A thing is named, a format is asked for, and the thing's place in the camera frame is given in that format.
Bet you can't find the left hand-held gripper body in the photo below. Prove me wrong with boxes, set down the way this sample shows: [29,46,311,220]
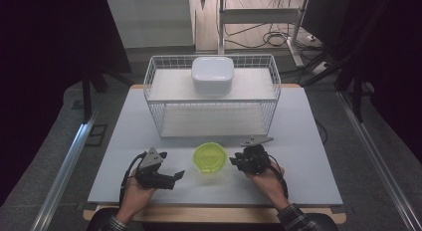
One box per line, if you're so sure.
[133,146,177,191]

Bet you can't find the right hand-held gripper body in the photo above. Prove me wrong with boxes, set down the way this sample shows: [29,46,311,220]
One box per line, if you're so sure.
[239,134,276,176]

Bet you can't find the green translucent bowl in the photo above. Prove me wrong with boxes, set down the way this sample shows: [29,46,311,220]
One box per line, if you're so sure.
[192,141,229,175]

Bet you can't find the white wire shelf rack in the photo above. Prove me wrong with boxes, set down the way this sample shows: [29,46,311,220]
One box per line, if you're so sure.
[142,54,283,139]

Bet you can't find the white square lidded container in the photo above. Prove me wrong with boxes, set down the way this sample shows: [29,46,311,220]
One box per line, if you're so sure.
[190,56,235,97]

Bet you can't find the person's right hand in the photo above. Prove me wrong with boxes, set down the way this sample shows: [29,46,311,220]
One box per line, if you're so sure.
[245,160,287,206]

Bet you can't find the person's left hand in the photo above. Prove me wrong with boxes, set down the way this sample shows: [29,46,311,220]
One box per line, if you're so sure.
[120,166,157,215]

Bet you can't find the black metal stand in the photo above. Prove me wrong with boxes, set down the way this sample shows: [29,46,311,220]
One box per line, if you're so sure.
[81,67,111,124]
[350,74,366,123]

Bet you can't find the white power strip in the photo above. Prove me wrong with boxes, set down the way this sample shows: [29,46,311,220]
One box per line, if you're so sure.
[312,60,331,76]

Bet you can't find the dark curtain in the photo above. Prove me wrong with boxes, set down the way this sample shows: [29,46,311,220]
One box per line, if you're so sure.
[331,0,422,156]
[0,0,134,206]

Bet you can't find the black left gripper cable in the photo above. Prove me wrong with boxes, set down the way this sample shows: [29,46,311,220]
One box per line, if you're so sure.
[118,151,148,205]

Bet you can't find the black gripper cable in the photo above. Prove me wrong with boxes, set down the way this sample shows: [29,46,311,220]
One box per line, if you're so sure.
[118,151,148,205]
[267,153,290,201]

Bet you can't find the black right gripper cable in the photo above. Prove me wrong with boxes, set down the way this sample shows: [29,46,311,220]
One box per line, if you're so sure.
[267,153,290,201]

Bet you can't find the aluminium rail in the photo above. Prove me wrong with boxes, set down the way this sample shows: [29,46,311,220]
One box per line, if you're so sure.
[335,91,422,231]
[30,101,102,231]

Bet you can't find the black floor cables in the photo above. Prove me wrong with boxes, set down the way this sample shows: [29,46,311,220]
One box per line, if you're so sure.
[224,22,302,50]

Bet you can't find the white metal desk frame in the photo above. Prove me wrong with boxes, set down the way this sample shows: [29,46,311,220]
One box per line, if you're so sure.
[216,0,312,69]

